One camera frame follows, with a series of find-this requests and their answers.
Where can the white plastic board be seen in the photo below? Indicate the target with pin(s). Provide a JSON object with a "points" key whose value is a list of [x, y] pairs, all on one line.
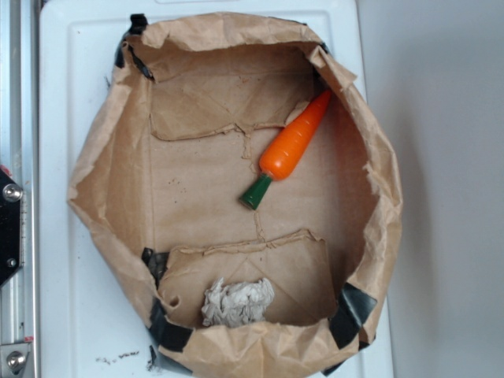
{"points": [[88, 328]]}

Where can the orange toy carrot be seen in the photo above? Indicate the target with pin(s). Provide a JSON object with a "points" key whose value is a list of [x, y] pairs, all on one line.
{"points": [[283, 154]]}

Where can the aluminium frame rail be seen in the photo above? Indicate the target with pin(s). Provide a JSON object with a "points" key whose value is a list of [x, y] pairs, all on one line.
{"points": [[19, 132]]}

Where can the silver corner bracket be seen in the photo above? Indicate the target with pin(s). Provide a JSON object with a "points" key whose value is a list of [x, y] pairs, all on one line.
{"points": [[15, 359]]}

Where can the black bracket with bolt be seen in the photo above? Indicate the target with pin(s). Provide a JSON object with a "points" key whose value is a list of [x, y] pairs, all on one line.
{"points": [[10, 226]]}

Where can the brown paper bag tray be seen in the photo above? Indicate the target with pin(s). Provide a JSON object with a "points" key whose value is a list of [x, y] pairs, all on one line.
{"points": [[194, 102]]}

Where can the white paper ball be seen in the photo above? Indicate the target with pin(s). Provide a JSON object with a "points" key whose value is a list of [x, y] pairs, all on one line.
{"points": [[236, 304]]}

